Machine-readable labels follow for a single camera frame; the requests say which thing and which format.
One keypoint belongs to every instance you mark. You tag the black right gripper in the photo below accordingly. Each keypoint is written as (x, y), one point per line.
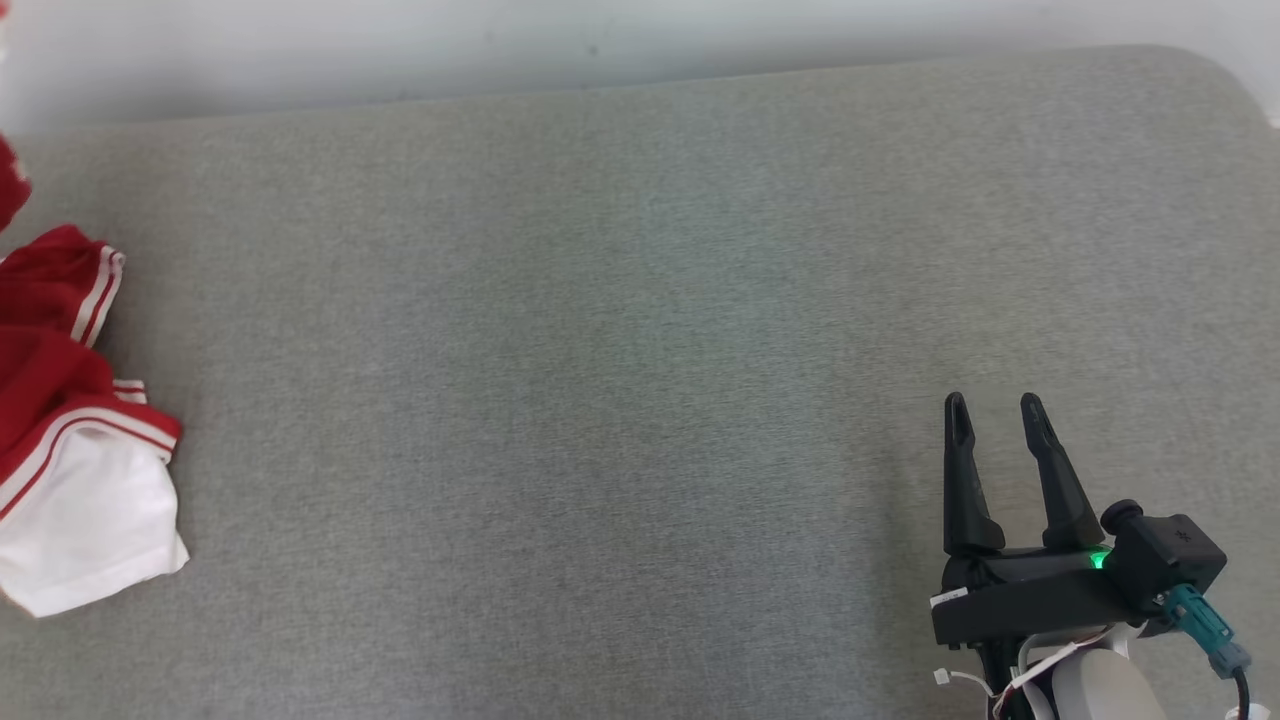
(1030, 600)

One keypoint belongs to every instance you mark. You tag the red white basketball jersey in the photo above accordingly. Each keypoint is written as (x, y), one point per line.
(60, 400)

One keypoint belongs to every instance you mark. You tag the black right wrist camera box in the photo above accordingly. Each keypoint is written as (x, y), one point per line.
(1170, 560)

